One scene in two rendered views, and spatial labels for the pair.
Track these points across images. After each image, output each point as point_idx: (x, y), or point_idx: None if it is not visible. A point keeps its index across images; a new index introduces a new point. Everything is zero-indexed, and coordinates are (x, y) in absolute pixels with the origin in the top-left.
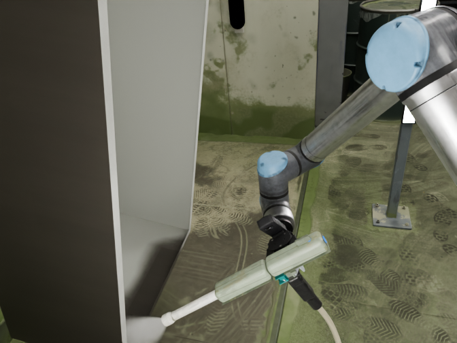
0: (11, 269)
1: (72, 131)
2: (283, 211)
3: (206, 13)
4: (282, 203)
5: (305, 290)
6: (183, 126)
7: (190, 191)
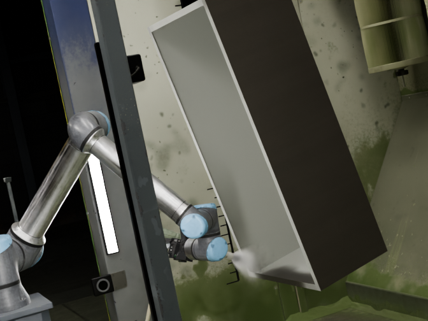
0: (272, 187)
1: (199, 120)
2: (190, 238)
3: (239, 90)
4: (196, 239)
5: None
6: (288, 176)
7: (304, 244)
